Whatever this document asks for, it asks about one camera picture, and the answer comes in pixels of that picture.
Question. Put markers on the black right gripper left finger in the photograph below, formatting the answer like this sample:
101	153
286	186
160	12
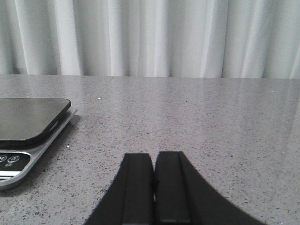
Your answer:
129	199

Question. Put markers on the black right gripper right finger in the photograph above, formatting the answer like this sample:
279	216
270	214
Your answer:
184	197

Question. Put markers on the silver digital kitchen scale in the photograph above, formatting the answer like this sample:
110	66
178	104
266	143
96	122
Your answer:
28	126

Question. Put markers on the white pleated curtain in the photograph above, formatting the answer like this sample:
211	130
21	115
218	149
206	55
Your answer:
151	38

